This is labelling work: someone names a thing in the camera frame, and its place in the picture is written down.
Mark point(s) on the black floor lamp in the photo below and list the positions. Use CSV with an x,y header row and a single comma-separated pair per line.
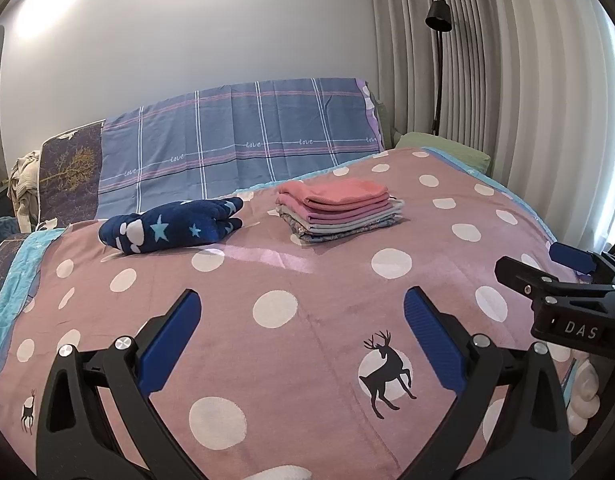
x,y
440,20

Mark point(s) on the dark tree-print cloth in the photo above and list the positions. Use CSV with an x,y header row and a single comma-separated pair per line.
x,y
69,170

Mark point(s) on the light blue sheet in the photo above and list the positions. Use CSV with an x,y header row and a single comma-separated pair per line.
x,y
17,280

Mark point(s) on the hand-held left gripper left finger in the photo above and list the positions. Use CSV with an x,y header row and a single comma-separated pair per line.
x,y
170,340

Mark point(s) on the navy star-print plush blanket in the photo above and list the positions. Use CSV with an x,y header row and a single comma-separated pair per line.
x,y
167,227

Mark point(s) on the pale pleated curtain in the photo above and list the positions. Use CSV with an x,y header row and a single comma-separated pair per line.
x,y
512,85

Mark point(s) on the stack of clothes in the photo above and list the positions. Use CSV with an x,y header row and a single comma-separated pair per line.
x,y
337,222

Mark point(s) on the green pillow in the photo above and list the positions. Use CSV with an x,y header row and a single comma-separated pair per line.
x,y
442,150

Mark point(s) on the beige crumpled clothes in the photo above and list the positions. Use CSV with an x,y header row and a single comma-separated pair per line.
x,y
24,190

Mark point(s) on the pink long-sleeved shirt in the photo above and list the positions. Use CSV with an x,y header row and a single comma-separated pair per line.
x,y
332,192

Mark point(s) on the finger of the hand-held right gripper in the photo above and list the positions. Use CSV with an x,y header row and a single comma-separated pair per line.
x,y
525,277
570,256

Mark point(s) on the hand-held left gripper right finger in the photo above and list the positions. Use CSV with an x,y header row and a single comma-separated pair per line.
x,y
433,340

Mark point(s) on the pink polka-dot blanket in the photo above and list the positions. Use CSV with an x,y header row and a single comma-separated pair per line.
x,y
297,285

